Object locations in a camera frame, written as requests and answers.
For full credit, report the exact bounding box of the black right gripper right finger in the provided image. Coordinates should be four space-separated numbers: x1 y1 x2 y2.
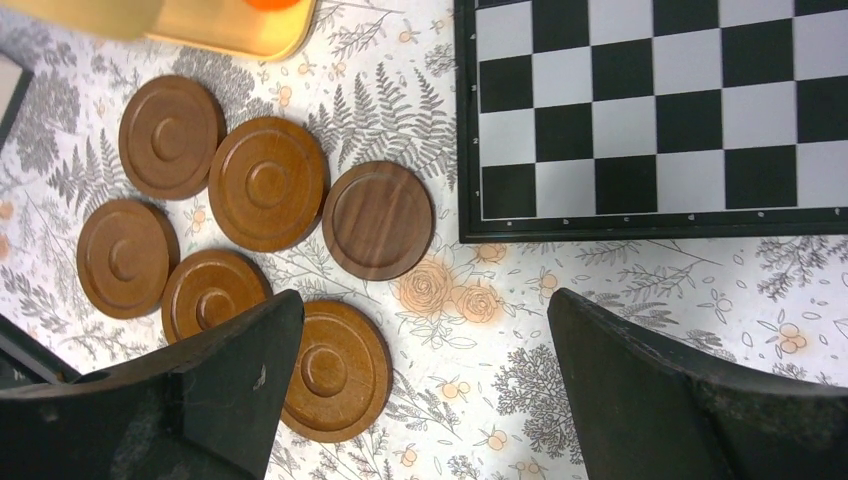
548 289 847 479

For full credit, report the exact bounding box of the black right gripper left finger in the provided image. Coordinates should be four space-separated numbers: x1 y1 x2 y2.
1 290 305 479

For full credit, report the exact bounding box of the brown coaster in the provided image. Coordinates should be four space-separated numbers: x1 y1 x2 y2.
208 116 330 252
161 249 272 344
281 300 393 443
76 199 180 320
118 75 227 200

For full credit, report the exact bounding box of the dark walnut wooden coaster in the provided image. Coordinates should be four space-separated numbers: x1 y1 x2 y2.
322 160 435 281

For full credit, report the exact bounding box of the orange cup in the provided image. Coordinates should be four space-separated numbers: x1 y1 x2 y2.
245 0 300 12

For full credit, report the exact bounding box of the floral patterned tablecloth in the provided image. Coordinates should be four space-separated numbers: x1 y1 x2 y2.
1 1 847 479

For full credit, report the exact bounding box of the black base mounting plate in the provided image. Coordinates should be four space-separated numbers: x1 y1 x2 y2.
1 316 81 390

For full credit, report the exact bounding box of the black and white chessboard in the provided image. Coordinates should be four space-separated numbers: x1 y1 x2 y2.
454 1 847 243

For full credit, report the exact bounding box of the yellow plastic tray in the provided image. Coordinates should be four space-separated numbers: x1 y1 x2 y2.
1 0 316 60

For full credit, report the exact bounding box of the grey building block baseplate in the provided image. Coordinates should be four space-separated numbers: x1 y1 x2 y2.
0 54 33 146

